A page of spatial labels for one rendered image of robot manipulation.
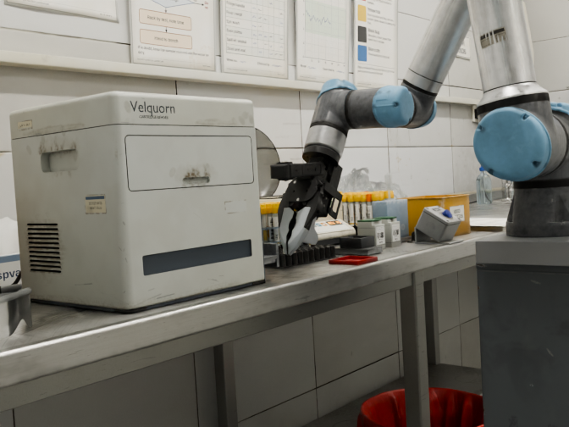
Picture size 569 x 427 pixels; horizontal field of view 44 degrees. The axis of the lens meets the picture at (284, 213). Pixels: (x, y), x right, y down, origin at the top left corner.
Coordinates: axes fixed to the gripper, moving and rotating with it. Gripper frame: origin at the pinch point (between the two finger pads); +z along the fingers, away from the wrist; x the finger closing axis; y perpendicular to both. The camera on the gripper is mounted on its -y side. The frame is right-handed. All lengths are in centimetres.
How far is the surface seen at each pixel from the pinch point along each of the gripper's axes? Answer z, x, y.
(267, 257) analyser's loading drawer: 5.2, -3.2, -7.5
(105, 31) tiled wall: -47, 59, -18
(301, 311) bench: 11.1, -5.3, 1.9
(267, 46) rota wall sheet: -78, 59, 31
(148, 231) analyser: 12.1, -4.5, -33.3
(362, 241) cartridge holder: -10.9, 0.5, 22.4
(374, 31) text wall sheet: -117, 58, 77
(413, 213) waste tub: -30, 7, 50
